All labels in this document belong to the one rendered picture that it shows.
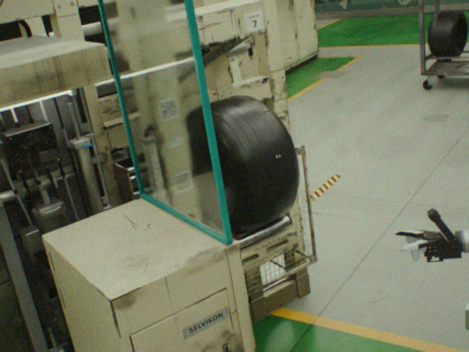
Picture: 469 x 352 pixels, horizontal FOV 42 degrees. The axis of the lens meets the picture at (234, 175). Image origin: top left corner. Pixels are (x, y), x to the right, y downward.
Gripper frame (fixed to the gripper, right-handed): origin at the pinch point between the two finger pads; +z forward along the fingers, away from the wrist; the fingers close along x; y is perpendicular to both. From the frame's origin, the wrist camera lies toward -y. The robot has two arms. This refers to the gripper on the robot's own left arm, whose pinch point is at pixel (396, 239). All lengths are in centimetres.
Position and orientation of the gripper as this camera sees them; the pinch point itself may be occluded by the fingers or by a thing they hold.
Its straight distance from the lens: 210.9
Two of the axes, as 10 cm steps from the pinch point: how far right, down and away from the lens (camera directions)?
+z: -9.8, 0.9, 1.7
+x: 1.4, -2.5, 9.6
